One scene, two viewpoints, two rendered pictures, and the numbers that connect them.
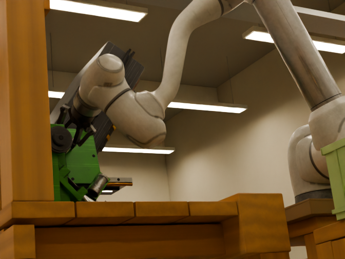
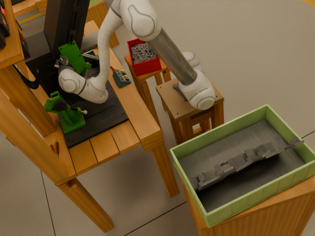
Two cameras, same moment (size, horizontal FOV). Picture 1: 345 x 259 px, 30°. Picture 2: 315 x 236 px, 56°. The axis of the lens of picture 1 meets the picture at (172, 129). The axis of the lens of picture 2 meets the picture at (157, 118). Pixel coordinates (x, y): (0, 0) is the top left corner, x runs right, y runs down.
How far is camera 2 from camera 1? 190 cm
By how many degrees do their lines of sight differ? 69
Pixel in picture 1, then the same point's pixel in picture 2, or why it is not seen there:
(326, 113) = (184, 92)
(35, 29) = (28, 140)
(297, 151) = not seen: hidden behind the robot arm
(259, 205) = (150, 138)
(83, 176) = (78, 69)
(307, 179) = not seen: hidden behind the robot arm
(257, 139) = not seen: outside the picture
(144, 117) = (95, 99)
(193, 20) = (109, 34)
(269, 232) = (155, 143)
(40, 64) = (39, 149)
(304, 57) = (173, 69)
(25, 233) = (63, 186)
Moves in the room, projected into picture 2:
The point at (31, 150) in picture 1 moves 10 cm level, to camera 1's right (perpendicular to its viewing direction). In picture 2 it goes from (52, 171) to (69, 171)
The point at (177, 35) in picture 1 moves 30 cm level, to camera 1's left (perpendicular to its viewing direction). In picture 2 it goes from (101, 47) to (48, 53)
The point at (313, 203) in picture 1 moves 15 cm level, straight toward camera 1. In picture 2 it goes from (177, 119) to (171, 139)
